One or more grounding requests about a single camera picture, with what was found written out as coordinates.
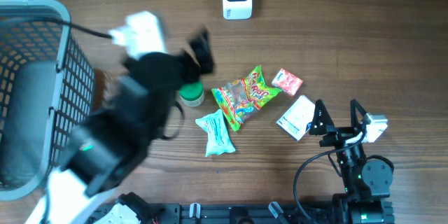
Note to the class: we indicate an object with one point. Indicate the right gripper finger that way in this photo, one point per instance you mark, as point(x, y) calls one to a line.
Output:
point(321, 123)
point(355, 109)

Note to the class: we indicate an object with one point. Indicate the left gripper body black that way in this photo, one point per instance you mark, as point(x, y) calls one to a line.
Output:
point(190, 74)

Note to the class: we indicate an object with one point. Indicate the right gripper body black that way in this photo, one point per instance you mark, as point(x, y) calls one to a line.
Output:
point(339, 136)

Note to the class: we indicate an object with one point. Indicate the white medicine box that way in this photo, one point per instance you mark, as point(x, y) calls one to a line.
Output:
point(298, 118)

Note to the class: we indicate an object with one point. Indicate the green lid plastic jar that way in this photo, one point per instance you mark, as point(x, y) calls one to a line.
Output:
point(192, 94)

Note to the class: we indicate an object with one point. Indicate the green Haribo candy bag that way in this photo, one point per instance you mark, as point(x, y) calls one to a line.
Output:
point(242, 98)

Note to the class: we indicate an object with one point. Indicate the mint wet wipes pack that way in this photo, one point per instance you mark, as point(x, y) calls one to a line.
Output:
point(218, 141)

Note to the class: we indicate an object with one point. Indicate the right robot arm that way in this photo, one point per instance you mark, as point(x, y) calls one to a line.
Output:
point(367, 179)

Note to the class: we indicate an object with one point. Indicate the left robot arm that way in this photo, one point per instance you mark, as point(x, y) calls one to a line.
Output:
point(112, 142)

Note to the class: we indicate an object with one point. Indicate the grey plastic mesh basket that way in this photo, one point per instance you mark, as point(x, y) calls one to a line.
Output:
point(47, 87)

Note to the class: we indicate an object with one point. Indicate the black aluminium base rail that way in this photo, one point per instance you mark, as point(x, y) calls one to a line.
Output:
point(131, 208)

